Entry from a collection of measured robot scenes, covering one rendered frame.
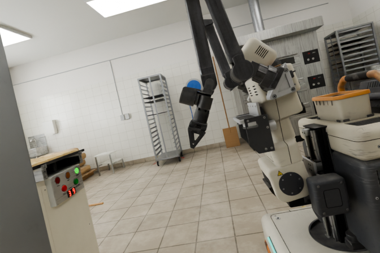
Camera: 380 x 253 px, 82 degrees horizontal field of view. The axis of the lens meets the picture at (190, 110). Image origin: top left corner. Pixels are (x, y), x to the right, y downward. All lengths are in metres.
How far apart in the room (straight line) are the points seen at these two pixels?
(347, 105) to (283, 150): 0.32
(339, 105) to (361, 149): 0.22
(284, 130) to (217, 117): 4.03
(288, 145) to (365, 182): 0.28
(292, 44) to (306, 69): 0.51
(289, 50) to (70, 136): 5.22
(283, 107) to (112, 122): 4.88
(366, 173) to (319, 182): 0.16
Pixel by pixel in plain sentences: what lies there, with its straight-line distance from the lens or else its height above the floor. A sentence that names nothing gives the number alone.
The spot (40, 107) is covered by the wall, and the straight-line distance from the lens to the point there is 6.59.
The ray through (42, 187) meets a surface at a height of 0.81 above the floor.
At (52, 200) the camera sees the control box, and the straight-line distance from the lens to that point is 1.30.
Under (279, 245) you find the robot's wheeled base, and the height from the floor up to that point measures 0.28.
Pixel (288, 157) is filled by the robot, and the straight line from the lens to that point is 1.06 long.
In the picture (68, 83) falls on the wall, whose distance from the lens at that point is 6.16.
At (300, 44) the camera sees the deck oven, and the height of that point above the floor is 1.66.
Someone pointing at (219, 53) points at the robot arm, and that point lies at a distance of 1.31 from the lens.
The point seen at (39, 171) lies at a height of 0.88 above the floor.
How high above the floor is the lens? 1.01
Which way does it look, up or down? 1 degrees down
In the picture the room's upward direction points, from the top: 13 degrees counter-clockwise
